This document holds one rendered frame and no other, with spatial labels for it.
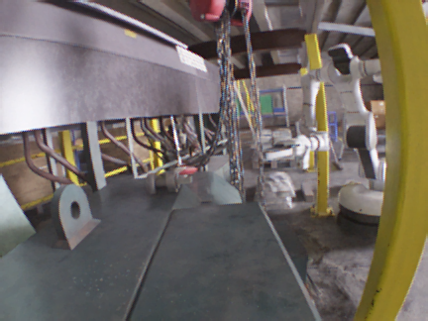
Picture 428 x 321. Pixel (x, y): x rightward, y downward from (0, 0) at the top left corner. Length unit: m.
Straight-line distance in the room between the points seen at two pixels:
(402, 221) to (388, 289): 0.19
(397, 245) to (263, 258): 0.40
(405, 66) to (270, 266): 0.41
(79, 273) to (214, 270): 0.11
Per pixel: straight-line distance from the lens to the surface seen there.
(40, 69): 0.76
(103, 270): 0.21
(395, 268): 0.58
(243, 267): 0.18
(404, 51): 0.48
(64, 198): 0.26
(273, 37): 2.47
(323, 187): 2.23
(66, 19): 0.91
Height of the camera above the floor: 0.98
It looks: 10 degrees down
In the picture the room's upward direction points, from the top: 6 degrees counter-clockwise
